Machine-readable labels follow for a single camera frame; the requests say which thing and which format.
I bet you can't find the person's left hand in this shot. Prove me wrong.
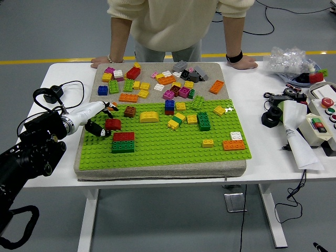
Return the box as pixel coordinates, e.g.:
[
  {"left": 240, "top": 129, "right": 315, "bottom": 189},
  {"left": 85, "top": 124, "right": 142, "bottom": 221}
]
[{"left": 229, "top": 55, "right": 259, "bottom": 70}]

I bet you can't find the clear plastic bag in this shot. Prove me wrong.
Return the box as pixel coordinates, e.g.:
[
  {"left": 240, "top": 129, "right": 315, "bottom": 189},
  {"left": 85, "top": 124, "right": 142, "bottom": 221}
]
[{"left": 263, "top": 46, "right": 319, "bottom": 77}]

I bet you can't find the black floor cable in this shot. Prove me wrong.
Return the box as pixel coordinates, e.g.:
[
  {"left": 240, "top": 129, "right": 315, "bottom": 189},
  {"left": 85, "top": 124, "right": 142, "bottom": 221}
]
[
  {"left": 211, "top": 0, "right": 276, "bottom": 36},
  {"left": 256, "top": 0, "right": 336, "bottom": 15}
]

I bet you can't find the red curved brick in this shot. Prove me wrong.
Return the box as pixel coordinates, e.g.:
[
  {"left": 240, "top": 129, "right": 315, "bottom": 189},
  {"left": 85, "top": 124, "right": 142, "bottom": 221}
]
[{"left": 104, "top": 118, "right": 122, "bottom": 131}]

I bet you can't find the lime green roll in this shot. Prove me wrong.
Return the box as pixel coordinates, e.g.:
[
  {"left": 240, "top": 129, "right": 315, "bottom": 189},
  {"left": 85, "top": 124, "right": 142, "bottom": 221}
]
[{"left": 277, "top": 101, "right": 286, "bottom": 123}]

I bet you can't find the silver floor plate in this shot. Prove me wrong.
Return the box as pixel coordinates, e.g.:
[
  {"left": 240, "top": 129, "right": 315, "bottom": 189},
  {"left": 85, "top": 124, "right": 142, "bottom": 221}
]
[{"left": 224, "top": 193, "right": 248, "bottom": 213}]

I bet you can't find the light blue basin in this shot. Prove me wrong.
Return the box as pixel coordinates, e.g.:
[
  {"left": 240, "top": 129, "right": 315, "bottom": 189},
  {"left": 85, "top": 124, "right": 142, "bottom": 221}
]
[{"left": 277, "top": 64, "right": 329, "bottom": 86}]

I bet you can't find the white paper sheet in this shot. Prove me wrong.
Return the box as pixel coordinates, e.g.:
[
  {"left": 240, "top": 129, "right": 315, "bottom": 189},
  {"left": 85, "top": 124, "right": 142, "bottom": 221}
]
[{"left": 281, "top": 100, "right": 326, "bottom": 172}]

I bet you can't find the large black nut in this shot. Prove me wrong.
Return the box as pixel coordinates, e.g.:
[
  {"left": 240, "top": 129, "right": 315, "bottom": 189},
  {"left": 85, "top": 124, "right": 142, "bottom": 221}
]
[{"left": 261, "top": 106, "right": 284, "bottom": 129}]

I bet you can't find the white table leg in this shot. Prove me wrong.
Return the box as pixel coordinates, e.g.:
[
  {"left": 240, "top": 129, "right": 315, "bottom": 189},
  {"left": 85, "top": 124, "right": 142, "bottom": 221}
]
[
  {"left": 77, "top": 188, "right": 99, "bottom": 252},
  {"left": 258, "top": 184, "right": 288, "bottom": 249}
]

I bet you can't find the red eight-stud brick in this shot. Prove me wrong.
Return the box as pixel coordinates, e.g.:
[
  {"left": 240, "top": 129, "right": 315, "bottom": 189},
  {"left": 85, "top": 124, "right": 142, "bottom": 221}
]
[
  {"left": 113, "top": 132, "right": 135, "bottom": 142},
  {"left": 309, "top": 72, "right": 325, "bottom": 85},
  {"left": 125, "top": 67, "right": 142, "bottom": 81}
]

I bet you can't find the yellow floor tape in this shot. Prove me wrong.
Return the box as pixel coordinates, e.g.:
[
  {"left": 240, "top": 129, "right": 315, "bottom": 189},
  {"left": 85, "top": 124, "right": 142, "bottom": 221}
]
[{"left": 0, "top": 50, "right": 336, "bottom": 66}]

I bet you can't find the person's right hand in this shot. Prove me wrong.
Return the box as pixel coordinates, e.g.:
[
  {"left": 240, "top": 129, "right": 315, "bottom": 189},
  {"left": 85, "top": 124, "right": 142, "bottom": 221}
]
[{"left": 90, "top": 56, "right": 111, "bottom": 69}]

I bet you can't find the bead bracelet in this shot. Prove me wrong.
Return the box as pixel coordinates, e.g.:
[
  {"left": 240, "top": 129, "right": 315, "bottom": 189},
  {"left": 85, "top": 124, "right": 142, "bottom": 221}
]
[{"left": 107, "top": 54, "right": 124, "bottom": 64}]

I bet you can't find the black module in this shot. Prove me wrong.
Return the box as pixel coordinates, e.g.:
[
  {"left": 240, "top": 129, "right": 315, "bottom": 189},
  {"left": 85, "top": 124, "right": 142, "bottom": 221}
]
[{"left": 293, "top": 92, "right": 308, "bottom": 106}]

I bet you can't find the black wristwatch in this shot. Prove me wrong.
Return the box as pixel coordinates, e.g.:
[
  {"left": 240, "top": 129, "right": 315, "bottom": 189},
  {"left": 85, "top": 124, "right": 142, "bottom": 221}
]
[{"left": 225, "top": 49, "right": 244, "bottom": 64}]

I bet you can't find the yellow and green brick stack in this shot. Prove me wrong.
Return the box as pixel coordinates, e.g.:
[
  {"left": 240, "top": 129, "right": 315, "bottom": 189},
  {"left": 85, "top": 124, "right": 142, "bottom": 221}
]
[{"left": 167, "top": 112, "right": 187, "bottom": 130}]

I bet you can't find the small white switch box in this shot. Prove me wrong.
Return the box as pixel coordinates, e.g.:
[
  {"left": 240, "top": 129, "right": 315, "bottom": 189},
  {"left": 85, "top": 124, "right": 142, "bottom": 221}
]
[{"left": 298, "top": 113, "right": 334, "bottom": 148}]

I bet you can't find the yellow curved brick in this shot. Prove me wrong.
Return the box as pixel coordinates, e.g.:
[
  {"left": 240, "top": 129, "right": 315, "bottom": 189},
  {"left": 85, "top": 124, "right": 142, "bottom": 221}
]
[{"left": 139, "top": 111, "right": 160, "bottom": 123}]

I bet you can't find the person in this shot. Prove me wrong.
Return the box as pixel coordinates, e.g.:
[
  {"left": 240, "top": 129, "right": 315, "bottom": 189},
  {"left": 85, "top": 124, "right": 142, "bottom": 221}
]
[{"left": 107, "top": 0, "right": 255, "bottom": 64}]

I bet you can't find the long grey brick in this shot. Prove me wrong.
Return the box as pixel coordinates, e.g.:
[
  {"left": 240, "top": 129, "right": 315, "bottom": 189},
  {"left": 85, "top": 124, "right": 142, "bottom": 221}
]
[{"left": 193, "top": 65, "right": 209, "bottom": 81}]

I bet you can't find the black power adapter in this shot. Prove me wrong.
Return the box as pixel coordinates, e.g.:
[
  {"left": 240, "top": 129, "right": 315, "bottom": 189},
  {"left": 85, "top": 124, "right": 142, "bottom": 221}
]
[{"left": 269, "top": 94, "right": 294, "bottom": 103}]

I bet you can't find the green studded baseplate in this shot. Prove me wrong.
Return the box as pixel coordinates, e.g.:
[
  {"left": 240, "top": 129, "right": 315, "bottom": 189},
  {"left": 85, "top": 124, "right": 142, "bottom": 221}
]
[{"left": 78, "top": 99, "right": 252, "bottom": 171}]

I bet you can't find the grey-brown cushion mat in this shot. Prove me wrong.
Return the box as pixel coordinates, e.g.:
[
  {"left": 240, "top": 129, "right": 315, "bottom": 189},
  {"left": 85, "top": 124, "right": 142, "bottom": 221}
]
[{"left": 73, "top": 62, "right": 247, "bottom": 183}]

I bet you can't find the white emergency stop control box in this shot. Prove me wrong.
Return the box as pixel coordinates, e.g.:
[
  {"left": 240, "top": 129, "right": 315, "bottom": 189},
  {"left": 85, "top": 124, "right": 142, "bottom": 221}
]
[{"left": 307, "top": 97, "right": 336, "bottom": 152}]

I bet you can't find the light grey brick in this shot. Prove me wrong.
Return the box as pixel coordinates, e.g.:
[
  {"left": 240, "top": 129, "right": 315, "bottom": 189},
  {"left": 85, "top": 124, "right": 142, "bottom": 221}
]
[{"left": 172, "top": 60, "right": 188, "bottom": 73}]

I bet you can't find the dark green big-stud brick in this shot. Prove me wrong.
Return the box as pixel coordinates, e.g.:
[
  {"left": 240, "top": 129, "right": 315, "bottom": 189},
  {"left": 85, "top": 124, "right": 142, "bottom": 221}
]
[{"left": 197, "top": 112, "right": 212, "bottom": 132}]

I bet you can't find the dark green eight-stud brick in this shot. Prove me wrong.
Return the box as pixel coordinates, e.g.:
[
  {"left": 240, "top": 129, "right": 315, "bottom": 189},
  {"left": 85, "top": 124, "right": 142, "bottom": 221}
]
[{"left": 111, "top": 141, "right": 136, "bottom": 154}]

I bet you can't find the black cable under table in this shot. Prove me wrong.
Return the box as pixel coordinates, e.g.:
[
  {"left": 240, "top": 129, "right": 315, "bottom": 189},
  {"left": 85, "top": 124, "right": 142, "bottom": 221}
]
[{"left": 239, "top": 185, "right": 248, "bottom": 252}]

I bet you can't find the blue and red brick stack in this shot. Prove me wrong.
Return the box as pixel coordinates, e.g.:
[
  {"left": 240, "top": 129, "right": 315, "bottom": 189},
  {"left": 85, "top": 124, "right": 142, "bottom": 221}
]
[{"left": 164, "top": 100, "right": 175, "bottom": 116}]

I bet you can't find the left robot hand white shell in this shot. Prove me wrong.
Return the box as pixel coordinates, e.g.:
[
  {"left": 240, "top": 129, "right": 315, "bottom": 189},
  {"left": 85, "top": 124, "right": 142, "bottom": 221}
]
[{"left": 68, "top": 101, "right": 119, "bottom": 138}]

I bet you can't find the black hanging cable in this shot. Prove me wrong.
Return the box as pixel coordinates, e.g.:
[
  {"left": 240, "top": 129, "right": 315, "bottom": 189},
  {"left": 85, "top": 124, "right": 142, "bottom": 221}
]
[{"left": 275, "top": 170, "right": 308, "bottom": 225}]

